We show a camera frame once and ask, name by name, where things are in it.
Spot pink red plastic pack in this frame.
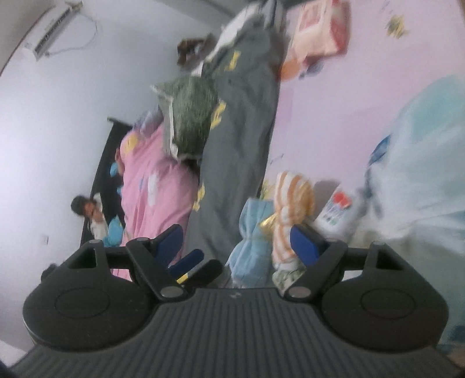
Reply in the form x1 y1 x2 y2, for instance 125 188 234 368
289 0 351 60

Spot green white floral cloth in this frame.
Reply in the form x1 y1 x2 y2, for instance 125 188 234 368
272 269 306 292

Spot pink dotted quilt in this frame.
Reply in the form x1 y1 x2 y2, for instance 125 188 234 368
111 109 200 280

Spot white air conditioner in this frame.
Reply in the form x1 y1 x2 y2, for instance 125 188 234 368
22 0 84 60

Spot translucent plastic bag blue print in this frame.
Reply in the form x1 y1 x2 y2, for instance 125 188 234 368
358 74 465 346

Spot light blue cloth bundle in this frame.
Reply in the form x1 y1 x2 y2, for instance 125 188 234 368
227 198 278 288

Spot pink printed floor mat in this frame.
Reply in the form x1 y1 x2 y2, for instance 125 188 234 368
254 0 465 255

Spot orange striped cloth bundle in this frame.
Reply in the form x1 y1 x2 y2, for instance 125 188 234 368
271 171 316 277

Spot white bottle red label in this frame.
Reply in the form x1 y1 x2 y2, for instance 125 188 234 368
314 183 367 242

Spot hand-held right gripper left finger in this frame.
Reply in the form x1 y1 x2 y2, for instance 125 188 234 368
69 224 187 300

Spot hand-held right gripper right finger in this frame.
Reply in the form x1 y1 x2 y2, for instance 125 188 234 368
281 224 404 302

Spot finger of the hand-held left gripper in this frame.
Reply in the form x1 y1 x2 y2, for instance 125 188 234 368
168 249 205 285
187 259 223 288

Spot green patterned pillow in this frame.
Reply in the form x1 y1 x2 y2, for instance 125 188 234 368
151 76 219 161

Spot black bed headboard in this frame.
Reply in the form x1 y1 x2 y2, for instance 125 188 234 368
82 117 133 248

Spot grey blanket yellow prints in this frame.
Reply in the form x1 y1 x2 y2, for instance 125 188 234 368
185 22 291 255

